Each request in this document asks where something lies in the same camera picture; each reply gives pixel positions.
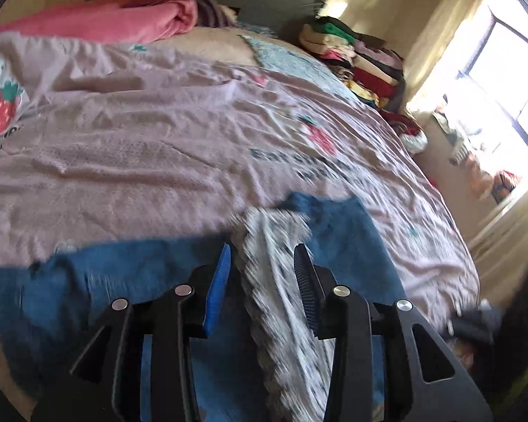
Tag window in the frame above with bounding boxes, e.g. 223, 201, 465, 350
458, 4, 528, 163

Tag purple striped garment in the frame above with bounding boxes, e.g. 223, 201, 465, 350
187, 0, 238, 27

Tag pink strawberry printed blanket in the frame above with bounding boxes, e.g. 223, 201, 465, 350
0, 26, 480, 330

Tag light blue lace cloth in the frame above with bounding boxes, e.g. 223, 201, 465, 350
242, 33, 357, 97

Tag pile of folded clothes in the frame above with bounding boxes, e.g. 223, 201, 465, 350
299, 15, 408, 113

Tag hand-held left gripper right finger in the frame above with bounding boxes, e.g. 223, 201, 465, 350
293, 243, 494, 422

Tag red and white garment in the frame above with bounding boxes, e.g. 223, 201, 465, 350
381, 110, 427, 154

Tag cream curtain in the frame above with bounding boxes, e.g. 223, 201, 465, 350
405, 0, 498, 110

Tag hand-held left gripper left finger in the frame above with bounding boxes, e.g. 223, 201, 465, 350
31, 243, 232, 422

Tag coral pink blanket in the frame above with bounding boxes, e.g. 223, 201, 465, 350
0, 0, 199, 45

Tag pale crumpled clothes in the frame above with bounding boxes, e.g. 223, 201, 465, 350
433, 105, 485, 168

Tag dark grey headboard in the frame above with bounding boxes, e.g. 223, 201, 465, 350
88, 0, 328, 38

